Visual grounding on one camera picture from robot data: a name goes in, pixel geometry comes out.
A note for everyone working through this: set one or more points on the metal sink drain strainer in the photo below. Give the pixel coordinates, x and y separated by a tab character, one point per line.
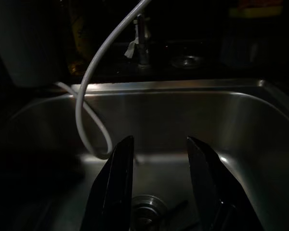
147	202

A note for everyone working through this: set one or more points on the chrome gooseneck faucet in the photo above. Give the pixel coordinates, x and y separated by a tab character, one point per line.
142	53

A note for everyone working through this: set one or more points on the stainless steel sink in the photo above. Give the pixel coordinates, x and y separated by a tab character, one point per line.
163	115

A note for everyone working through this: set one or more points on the oil bottle with green cap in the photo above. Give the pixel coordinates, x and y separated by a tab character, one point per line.
78	48

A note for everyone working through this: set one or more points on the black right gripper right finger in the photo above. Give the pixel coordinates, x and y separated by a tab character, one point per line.
214	192

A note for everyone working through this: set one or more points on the grey water filter canister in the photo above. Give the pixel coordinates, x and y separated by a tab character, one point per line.
26	43

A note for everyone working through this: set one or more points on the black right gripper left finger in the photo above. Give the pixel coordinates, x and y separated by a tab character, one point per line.
113	192

